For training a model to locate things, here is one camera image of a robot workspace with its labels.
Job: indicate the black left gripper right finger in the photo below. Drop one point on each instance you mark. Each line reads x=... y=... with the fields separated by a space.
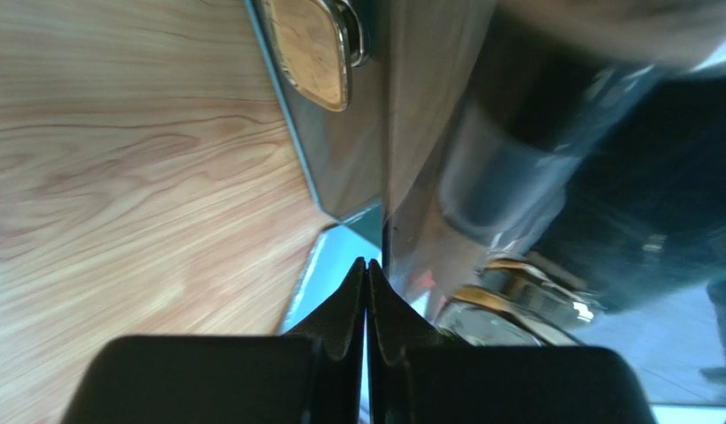
x=393 y=328

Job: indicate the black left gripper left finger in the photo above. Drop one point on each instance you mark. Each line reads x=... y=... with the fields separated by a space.
x=336 y=327

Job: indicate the transparent smoky drawer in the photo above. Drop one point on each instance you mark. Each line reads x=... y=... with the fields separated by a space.
x=570 y=157

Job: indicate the teal flat box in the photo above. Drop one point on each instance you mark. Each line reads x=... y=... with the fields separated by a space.
x=331 y=257

